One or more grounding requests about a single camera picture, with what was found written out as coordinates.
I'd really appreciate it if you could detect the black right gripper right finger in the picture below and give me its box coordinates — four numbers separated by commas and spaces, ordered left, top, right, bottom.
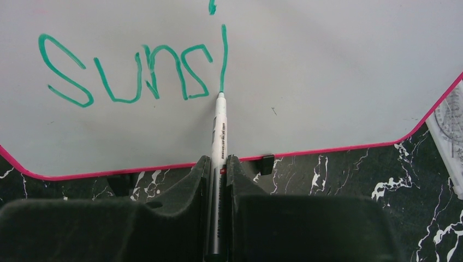
227, 156, 404, 261

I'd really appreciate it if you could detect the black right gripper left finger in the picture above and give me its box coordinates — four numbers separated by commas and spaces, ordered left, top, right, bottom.
1, 156, 210, 261

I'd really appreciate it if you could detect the black whiteboard clip left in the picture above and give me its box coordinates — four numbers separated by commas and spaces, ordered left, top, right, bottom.
106, 174, 136, 197

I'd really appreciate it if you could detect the white printed plastic package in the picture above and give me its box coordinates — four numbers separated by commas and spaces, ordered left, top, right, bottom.
426, 82, 462, 200

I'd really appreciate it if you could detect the green white marker pen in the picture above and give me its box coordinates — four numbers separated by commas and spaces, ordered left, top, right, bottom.
204, 92, 228, 261

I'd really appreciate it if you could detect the black whiteboard clip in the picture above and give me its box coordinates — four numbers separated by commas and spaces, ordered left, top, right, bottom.
106, 174, 136, 197
255, 154, 275, 175

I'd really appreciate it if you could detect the black whiteboard clip right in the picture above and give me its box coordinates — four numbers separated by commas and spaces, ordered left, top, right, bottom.
255, 154, 275, 175

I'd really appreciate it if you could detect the pink framed whiteboard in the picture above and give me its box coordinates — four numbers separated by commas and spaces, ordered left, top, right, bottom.
1, 1, 462, 180

